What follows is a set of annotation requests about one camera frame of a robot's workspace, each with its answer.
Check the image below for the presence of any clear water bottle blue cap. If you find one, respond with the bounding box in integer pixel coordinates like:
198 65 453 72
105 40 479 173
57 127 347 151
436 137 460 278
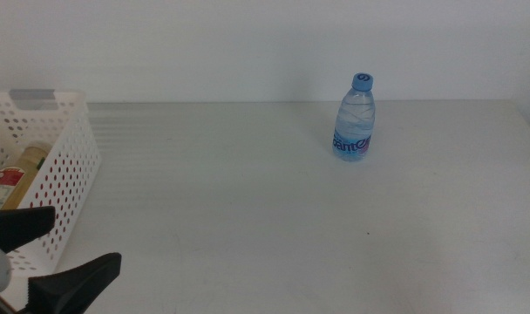
332 72 376 162

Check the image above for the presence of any yellow juice bottle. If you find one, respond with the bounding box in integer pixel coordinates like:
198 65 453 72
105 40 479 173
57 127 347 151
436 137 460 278
0 141 53 211

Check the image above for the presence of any white perforated plastic basket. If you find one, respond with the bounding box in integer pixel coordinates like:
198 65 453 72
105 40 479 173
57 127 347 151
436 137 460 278
0 89 103 278

